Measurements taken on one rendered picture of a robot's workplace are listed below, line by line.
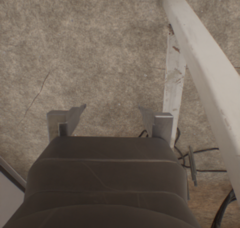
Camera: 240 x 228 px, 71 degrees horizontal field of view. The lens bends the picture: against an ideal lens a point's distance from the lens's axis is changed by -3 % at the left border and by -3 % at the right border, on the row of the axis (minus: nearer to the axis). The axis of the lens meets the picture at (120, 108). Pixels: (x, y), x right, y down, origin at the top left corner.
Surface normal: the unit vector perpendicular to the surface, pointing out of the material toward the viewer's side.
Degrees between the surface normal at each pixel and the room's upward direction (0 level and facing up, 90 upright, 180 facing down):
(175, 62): 0
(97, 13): 0
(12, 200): 90
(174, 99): 0
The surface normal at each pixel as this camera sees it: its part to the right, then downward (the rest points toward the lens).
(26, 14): -0.11, 0.62
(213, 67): -0.08, -0.67
